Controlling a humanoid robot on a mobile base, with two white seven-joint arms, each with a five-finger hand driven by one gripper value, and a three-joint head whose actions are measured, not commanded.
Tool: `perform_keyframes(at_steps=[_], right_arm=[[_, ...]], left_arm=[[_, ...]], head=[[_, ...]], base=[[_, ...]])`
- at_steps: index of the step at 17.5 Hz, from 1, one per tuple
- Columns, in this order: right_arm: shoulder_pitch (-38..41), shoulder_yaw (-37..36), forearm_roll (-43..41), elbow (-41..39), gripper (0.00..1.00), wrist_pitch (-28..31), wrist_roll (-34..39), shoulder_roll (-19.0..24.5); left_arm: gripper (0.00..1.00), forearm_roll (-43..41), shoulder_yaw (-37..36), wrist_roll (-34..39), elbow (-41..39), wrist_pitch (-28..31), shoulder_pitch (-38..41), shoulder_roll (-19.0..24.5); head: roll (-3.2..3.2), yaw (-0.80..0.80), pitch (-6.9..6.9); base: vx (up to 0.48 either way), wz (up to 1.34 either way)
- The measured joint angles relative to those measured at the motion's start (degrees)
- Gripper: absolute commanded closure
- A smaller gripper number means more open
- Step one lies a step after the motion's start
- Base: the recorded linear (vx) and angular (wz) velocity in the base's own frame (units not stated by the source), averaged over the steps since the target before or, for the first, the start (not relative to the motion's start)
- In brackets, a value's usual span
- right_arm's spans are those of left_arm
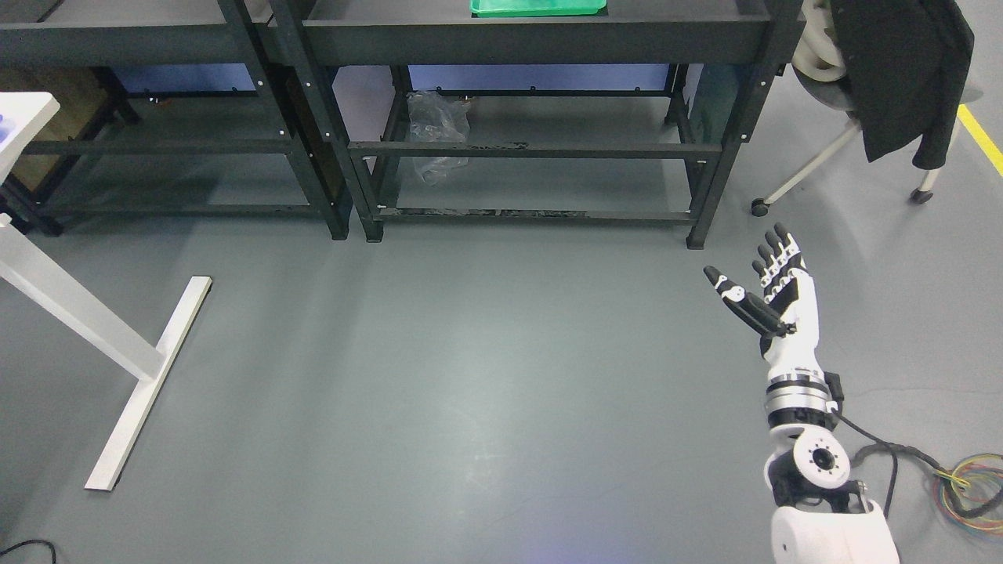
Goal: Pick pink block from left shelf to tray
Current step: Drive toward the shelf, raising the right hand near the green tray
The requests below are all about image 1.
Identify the white table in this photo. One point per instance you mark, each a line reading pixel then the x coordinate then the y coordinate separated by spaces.
pixel 44 281

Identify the black metal shelf right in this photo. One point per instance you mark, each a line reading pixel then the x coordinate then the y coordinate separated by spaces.
pixel 753 38

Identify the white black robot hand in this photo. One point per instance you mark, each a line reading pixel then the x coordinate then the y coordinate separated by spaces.
pixel 785 314

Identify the clear plastic bag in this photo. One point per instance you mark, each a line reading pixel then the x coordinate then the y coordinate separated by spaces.
pixel 434 118

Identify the black metal shelf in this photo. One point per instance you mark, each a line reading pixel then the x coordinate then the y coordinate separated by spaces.
pixel 753 38
pixel 166 108

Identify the chair with black jacket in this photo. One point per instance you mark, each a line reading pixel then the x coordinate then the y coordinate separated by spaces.
pixel 898 70

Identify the black metal shelf left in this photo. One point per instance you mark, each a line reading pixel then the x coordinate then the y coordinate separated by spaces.
pixel 166 108

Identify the green plastic tray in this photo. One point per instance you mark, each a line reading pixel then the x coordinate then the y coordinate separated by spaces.
pixel 532 8

